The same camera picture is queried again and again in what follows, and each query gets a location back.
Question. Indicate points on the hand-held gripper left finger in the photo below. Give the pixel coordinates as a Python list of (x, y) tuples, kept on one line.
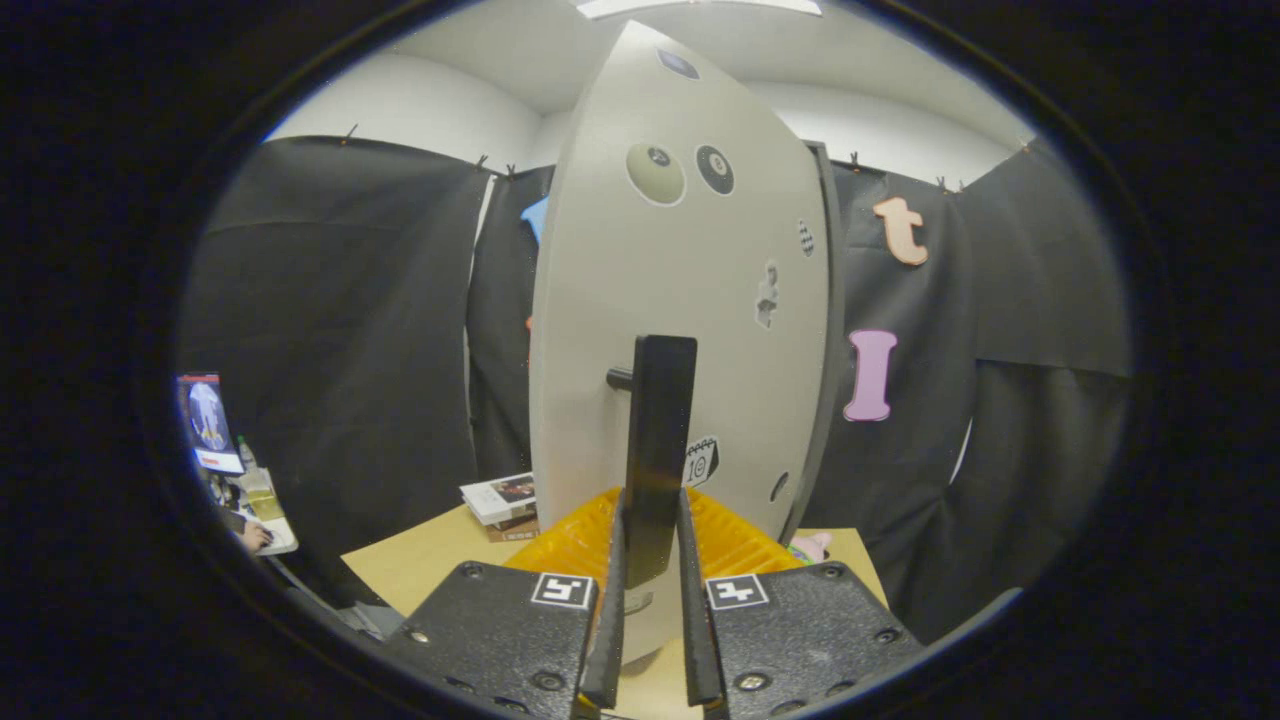
[(610, 620)]

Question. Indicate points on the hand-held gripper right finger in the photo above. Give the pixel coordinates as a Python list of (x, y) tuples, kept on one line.
[(695, 620)]

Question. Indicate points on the white shoe cabinet door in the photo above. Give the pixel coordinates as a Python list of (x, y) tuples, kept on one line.
[(620, 300)]

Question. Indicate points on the grey shoe cabinet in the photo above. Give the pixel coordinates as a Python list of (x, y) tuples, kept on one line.
[(832, 300)]

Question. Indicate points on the brown book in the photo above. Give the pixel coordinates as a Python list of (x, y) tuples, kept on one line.
[(515, 530)]

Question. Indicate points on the pink and green toy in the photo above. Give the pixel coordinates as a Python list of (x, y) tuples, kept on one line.
[(810, 546)]

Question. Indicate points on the white book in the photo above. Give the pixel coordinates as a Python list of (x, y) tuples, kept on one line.
[(495, 497)]

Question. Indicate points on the white desk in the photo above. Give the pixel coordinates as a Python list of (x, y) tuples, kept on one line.
[(275, 538)]

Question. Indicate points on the black backdrop cloth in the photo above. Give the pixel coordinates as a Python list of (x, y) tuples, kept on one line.
[(350, 300)]

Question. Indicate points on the computer screen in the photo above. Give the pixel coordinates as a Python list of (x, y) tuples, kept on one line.
[(208, 420)]

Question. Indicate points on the large ceiling light panel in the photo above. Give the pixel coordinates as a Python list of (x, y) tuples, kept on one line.
[(700, 6)]

